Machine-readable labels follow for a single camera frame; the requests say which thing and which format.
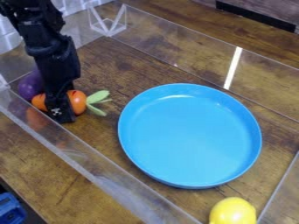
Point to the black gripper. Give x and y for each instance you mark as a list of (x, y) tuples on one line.
[(60, 70)]

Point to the orange toy carrot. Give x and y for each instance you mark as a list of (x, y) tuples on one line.
[(79, 100)]

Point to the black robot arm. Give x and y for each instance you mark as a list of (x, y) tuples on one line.
[(38, 21)]

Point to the purple toy eggplant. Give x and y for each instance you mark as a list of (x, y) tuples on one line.
[(31, 85)]

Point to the blue round plate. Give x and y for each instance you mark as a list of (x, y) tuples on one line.
[(189, 135)]

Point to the blue object at corner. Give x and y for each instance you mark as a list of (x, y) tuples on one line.
[(12, 213)]

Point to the yellow toy lemon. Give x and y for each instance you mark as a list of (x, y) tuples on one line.
[(233, 211)]

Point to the clear acrylic tray wall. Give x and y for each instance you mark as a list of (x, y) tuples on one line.
[(70, 169)]

